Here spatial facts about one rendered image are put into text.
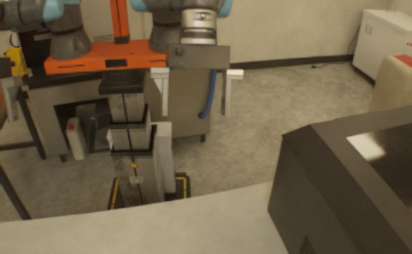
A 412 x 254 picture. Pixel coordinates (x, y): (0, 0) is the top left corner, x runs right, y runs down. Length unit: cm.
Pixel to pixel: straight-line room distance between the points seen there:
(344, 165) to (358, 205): 8
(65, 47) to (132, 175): 60
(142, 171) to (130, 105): 31
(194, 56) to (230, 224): 42
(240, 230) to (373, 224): 38
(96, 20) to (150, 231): 141
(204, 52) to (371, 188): 41
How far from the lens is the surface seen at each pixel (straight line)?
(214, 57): 64
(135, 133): 117
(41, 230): 87
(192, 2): 63
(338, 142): 59
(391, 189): 54
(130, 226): 80
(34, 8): 85
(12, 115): 76
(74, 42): 106
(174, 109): 213
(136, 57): 100
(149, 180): 131
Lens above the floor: 154
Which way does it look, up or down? 35 degrees down
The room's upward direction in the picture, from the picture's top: straight up
